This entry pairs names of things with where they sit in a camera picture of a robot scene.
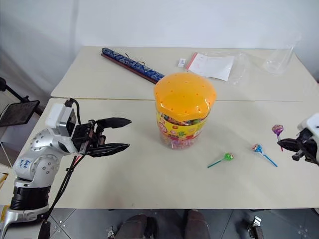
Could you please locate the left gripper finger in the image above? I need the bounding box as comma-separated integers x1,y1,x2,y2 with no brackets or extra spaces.
86,142,131,158
95,117,132,130

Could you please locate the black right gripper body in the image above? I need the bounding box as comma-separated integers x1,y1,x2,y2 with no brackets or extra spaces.
291,129,319,165

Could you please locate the clear plastic lollipop jar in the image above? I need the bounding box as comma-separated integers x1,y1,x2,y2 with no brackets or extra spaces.
155,109,209,151

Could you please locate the clear zip bag with paper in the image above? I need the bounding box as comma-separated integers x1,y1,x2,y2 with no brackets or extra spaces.
186,51,247,86

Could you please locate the black tablet screen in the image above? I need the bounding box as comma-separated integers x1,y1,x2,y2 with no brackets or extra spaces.
0,100,41,128

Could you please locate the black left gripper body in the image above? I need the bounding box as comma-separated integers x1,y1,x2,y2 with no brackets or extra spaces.
71,119,107,156

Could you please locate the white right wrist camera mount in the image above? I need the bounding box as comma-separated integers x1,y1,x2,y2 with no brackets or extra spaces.
297,114,319,137

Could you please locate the orange perforated jar lid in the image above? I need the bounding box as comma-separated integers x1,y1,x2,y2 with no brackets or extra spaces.
153,72,218,123

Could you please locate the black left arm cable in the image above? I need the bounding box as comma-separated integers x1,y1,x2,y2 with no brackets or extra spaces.
37,98,83,239

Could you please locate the purple lollipop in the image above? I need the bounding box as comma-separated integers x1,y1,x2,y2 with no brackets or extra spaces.
271,124,285,151

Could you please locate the blue wrapped lollipop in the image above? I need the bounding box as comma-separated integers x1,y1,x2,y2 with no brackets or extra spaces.
251,143,279,168

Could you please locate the green wrapped lollipop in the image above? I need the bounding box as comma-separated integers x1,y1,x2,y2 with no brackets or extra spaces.
207,152,235,169

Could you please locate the blue patterned long box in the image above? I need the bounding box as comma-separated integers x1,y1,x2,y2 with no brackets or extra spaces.
100,47,166,84

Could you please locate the clear plastic container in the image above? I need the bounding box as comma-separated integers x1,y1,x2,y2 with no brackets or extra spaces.
262,32,303,75

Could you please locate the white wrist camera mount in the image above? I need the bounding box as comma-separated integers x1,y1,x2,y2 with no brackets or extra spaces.
297,114,319,137
45,103,78,137

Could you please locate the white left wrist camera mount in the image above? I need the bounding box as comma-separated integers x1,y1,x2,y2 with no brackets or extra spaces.
45,103,78,137

